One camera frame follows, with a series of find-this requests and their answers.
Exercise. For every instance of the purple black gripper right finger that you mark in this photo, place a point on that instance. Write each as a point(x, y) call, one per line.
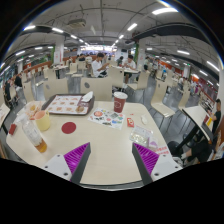
point(152, 166)

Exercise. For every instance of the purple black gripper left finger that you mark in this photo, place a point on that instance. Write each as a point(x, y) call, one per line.
point(71, 165)

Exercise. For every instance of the clear plastic wrapper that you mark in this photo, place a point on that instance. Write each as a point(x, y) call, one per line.
point(140, 135)

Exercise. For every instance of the red round coaster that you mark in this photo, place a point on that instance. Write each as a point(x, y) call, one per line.
point(68, 127)

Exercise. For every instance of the small red packet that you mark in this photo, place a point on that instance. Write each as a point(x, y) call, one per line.
point(130, 122)

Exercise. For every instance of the person in black at right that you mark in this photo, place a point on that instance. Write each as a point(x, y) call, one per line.
point(203, 148)

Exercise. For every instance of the yellow plastic mug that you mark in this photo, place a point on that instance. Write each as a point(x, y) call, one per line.
point(42, 120)

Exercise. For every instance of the colourful paper flyer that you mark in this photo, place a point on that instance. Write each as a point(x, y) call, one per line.
point(107, 118)

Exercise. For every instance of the clear bottle with amber drink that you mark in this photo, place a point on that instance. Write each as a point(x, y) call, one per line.
point(32, 133)

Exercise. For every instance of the brown food tray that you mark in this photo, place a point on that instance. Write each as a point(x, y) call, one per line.
point(72, 104)

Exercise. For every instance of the beige chair at right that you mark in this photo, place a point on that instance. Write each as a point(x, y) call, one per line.
point(157, 101)

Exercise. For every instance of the neighbouring table at right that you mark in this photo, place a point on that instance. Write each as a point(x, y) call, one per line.
point(197, 115)

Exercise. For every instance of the small red box at left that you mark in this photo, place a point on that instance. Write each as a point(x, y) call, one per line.
point(12, 128)

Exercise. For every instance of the white crumpled napkin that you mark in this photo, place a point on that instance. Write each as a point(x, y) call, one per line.
point(87, 97)

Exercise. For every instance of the red paper cup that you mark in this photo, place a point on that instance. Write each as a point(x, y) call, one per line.
point(119, 101)

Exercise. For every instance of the beige chair left of table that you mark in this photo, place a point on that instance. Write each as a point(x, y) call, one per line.
point(53, 87)

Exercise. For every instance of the beige chair behind table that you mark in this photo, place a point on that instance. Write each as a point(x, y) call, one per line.
point(101, 87)

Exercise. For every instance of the man in white shirt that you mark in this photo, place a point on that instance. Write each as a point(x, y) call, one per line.
point(99, 69)

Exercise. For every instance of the seated person facing camera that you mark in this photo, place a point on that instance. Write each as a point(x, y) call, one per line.
point(129, 64)

